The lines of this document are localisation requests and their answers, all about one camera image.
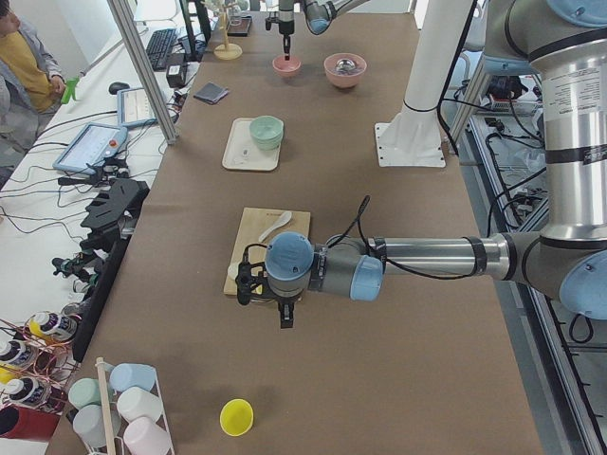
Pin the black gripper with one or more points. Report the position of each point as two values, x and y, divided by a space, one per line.
285 313
285 24

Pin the small pink bowl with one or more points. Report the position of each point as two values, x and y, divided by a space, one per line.
286 67

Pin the white ceramic spoon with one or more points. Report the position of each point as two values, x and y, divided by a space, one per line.
280 222

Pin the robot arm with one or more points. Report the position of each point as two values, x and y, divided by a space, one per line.
564 42
318 17

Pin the large pink bowl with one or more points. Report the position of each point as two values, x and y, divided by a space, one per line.
341 81

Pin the dark wooden tray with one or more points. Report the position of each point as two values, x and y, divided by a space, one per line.
239 27

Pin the wooden jewellery tree stand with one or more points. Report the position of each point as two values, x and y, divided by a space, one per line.
226 10

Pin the white toy bun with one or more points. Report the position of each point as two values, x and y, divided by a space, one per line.
233 270

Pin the grey folded cloth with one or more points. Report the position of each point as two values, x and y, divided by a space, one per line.
211 93

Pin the stacked green bowls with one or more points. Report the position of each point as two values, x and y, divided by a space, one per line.
266 132

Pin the black power adapter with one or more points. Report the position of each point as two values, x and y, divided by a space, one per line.
176 70

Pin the yellow plastic cup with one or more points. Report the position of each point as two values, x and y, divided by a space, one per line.
236 417

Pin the cream rabbit tray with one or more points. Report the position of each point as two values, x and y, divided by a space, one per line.
242 154

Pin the black keyboard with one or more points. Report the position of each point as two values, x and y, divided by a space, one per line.
160 47

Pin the blue cup on rack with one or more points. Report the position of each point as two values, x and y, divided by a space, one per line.
127 375

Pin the black computer mouse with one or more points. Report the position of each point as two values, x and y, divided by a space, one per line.
115 87

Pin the white cup on rack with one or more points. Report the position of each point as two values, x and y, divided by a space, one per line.
136 402

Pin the pink cup on rack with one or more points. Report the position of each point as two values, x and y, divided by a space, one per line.
144 436

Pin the wooden cup rack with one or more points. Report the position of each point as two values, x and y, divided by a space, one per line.
114 424

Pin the black slotted stand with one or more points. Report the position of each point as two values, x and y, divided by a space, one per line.
107 209

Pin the green cup on rack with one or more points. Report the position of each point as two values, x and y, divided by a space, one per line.
84 392

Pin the blue teach pendant tablet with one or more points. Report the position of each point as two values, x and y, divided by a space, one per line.
90 148

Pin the green toy figure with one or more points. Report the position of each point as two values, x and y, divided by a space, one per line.
70 90

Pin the grey cup on rack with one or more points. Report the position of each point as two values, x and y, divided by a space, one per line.
88 424

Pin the yellow paint bottle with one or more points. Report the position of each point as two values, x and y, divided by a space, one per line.
59 327

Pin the person in yellow shirt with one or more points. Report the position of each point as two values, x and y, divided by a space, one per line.
32 83

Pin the red container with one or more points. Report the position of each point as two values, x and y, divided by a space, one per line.
28 424

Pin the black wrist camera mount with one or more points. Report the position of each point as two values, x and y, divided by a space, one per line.
250 278

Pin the aluminium frame post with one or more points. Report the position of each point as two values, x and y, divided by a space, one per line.
123 18

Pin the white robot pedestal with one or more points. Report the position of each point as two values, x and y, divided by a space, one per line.
413 138

